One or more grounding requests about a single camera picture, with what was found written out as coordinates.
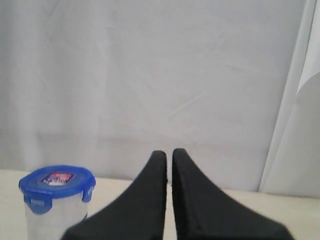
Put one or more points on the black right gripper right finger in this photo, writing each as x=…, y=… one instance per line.
x=202, y=211

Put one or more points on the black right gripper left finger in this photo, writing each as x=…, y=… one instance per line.
x=137, y=214

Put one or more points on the blue plastic container lid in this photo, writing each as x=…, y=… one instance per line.
x=42, y=186

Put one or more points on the clear tall plastic container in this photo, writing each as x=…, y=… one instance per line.
x=49, y=222

